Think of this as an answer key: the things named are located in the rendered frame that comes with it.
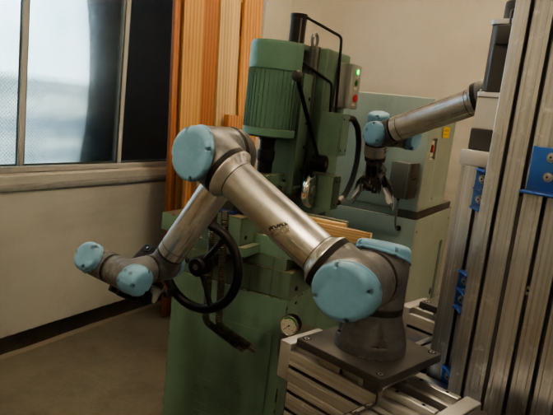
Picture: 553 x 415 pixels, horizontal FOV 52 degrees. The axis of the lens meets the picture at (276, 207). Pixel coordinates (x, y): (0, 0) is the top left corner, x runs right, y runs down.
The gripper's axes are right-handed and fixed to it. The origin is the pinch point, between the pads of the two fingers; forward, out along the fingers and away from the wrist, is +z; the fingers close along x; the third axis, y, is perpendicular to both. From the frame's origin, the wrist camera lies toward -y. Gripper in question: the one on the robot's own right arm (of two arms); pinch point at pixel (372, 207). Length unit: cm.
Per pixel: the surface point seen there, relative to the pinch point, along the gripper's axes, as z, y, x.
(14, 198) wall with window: 19, 13, -161
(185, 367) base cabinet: 47, 54, -49
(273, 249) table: -0.4, 42.6, -20.8
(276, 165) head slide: -15.0, 10.7, -32.9
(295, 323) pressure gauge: 16, 55, -8
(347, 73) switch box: -43.3, -15.6, -16.1
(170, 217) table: -2, 38, -61
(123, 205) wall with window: 48, -49, -150
